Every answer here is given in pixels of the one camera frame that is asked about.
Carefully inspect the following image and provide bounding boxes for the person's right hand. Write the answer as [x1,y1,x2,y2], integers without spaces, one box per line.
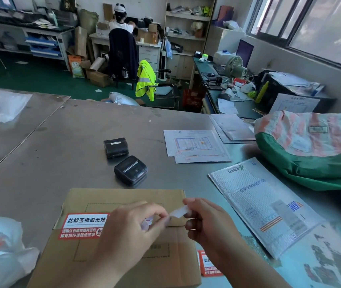
[183,197,247,265]

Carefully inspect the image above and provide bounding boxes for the person's left hand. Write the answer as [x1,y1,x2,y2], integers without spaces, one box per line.
[96,202,171,276]

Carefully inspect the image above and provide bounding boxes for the small white label strip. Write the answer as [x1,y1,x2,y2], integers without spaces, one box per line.
[141,205,192,231]

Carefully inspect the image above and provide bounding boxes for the person's right forearm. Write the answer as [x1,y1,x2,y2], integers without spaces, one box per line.
[215,243,292,288]

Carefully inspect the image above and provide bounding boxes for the person's left forearm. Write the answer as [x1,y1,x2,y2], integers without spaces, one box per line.
[65,257,135,288]

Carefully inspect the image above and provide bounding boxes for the small red white seal sticker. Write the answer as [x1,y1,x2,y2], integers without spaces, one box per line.
[198,250,224,278]

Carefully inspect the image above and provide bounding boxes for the black rounded label printer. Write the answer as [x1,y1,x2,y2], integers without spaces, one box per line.
[114,155,149,187]

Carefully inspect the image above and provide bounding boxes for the brown cardboard box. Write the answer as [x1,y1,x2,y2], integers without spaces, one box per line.
[27,189,202,288]

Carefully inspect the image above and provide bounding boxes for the white paper sheet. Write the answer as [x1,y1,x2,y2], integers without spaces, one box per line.
[174,144,232,164]

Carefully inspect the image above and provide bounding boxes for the white bubble mailer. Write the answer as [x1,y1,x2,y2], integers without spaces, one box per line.
[208,157,326,260]

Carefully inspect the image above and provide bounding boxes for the large red white seal sticker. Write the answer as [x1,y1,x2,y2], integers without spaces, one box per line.
[58,213,110,240]

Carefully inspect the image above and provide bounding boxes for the printed white form sheet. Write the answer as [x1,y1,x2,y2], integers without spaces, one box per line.
[163,129,225,157]

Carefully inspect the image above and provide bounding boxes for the black boxy label printer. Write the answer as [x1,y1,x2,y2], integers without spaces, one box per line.
[103,137,129,159]

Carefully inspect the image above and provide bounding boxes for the grey paper sheets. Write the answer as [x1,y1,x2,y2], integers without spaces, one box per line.
[209,113,257,145]

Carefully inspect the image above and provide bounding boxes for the red plastic crate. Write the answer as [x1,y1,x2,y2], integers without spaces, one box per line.
[182,88,207,113]

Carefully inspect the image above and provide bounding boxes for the green topped desk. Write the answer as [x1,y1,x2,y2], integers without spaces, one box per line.
[189,56,264,120]

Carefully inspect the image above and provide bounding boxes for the white wrapped parcel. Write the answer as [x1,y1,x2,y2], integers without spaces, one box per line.
[108,92,140,106]

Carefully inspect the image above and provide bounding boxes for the black office chair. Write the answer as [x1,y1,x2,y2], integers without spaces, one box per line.
[152,68,181,110]

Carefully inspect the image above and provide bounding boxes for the striped woven sack green base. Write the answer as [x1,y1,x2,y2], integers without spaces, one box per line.
[254,110,341,191]

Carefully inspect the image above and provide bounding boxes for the yellow reflective safety vest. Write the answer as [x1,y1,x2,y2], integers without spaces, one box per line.
[135,59,159,102]

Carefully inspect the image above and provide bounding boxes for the yellow green bottle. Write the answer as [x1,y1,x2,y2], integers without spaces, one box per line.
[255,80,269,104]

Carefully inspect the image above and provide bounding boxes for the small brown cardboard carton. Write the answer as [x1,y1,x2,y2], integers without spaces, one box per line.
[89,71,114,88]

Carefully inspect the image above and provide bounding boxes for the white printed document sheet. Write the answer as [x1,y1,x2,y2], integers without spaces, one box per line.
[268,93,321,115]

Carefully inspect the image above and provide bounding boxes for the black office printer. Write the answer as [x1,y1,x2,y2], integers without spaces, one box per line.
[257,70,337,115]

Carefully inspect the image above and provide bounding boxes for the white desk fan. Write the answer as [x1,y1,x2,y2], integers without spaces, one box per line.
[224,55,248,79]

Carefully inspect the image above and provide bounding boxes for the white office desk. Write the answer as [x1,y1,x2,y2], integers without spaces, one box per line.
[89,32,162,76]

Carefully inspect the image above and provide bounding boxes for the chair with dark jacket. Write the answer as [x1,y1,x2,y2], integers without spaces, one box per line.
[108,28,140,89]

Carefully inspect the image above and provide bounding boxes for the orange printed bag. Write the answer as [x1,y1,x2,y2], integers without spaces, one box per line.
[68,55,86,79]

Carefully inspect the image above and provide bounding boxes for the dark computer monitor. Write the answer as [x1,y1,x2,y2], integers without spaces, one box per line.
[236,39,255,68]

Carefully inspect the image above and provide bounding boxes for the wooden shelf unit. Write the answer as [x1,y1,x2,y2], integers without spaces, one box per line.
[161,0,217,81]

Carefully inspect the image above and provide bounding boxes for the white cabinet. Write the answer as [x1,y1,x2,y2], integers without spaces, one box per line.
[203,25,246,58]

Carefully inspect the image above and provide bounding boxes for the brown carton on desk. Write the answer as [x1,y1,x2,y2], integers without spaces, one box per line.
[137,23,159,45]

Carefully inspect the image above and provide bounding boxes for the clear plastic bag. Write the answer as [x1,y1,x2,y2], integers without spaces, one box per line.
[0,89,33,125]

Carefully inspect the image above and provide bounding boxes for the workbench with blue bins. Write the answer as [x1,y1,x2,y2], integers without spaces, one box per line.
[0,13,76,71]

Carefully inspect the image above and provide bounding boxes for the window with dark frame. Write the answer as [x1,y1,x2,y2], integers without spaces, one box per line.
[246,0,341,76]

